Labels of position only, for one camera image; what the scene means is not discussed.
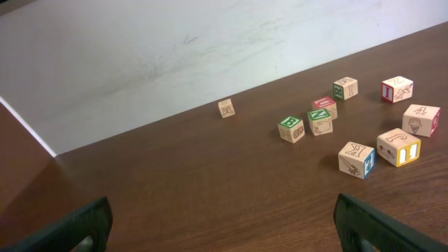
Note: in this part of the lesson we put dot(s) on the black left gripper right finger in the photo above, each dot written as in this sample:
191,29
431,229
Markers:
361,227

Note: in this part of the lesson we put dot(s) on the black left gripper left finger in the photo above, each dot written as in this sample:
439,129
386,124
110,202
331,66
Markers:
86,229

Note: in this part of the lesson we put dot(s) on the blue K wooden block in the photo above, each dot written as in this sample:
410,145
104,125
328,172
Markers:
356,159

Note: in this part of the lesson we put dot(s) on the yellow J wooden block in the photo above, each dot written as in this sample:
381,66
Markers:
398,147

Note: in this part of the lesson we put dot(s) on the green N wooden block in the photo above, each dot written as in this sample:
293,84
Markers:
320,121

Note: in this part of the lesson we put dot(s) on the ice cream wooden block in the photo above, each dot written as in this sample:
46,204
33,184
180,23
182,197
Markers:
421,120

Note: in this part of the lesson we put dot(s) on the red I wooden block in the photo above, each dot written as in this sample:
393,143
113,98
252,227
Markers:
396,89

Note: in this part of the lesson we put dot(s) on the green B wooden block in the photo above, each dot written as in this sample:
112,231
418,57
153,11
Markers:
291,129

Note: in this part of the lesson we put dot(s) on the red U wooden block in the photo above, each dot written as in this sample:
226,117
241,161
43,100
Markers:
325,103

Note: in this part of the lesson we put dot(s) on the green R wooden block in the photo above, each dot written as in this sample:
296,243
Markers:
345,88

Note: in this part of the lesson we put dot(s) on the plain wooden block far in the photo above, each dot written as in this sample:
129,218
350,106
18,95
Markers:
226,108

